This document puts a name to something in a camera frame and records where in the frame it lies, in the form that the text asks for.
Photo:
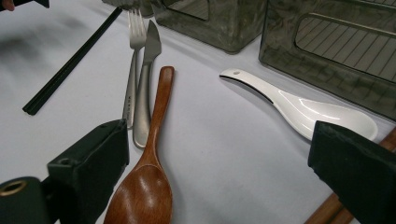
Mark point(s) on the white ceramic spoon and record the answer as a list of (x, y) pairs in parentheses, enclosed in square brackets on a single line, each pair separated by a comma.
[(311, 113)]

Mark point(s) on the metal knife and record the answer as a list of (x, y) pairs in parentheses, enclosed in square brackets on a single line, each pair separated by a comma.
[(143, 102)]

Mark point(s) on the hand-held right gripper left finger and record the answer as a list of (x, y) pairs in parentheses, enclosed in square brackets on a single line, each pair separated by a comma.
[(90, 168)]

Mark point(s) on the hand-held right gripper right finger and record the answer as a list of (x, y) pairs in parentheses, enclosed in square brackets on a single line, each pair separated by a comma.
[(355, 168)]

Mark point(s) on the grey transparent plastic bin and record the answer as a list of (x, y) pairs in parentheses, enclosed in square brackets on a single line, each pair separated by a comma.
[(327, 74), (224, 31)]

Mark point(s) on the black chopstick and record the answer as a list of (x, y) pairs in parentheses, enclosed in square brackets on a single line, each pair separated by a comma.
[(75, 63), (70, 62)]

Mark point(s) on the metal fork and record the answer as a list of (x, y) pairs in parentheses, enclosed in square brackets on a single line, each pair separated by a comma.
[(136, 34)]

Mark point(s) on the brown wooden spoon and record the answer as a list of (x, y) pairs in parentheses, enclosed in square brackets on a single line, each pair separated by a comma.
[(144, 193)]

